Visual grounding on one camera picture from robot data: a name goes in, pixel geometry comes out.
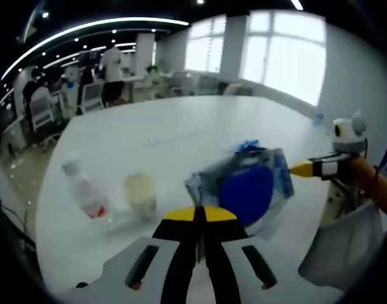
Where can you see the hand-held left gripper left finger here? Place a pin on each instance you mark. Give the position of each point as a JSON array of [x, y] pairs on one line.
[[142, 269]]

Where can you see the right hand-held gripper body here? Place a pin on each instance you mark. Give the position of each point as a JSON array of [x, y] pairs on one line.
[[348, 142]]

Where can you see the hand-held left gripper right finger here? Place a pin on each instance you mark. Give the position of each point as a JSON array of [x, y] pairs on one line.
[[244, 269]]

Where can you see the blue tissue pack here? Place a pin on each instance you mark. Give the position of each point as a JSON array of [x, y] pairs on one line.
[[248, 147]]

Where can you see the wet wipes pack blue oval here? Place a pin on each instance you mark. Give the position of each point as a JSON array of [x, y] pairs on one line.
[[244, 190]]

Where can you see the clear plastic bottle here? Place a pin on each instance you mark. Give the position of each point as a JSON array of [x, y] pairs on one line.
[[85, 190]]

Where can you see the white tabletop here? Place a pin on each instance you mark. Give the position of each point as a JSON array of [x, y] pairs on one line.
[[168, 126]]

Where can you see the person's right hand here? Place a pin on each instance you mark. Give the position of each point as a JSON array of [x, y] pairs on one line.
[[361, 174]]

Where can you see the small blue object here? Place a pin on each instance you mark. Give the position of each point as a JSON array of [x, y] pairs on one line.
[[318, 118]]

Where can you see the white bag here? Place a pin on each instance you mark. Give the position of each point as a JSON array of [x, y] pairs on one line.
[[345, 247]]

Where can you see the large window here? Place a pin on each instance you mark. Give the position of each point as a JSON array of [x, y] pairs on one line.
[[275, 54]]

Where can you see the white office chair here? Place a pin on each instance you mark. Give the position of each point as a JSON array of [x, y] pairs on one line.
[[92, 96], [42, 112]]

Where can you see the potted green plant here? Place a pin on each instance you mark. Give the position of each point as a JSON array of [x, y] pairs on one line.
[[153, 72]]

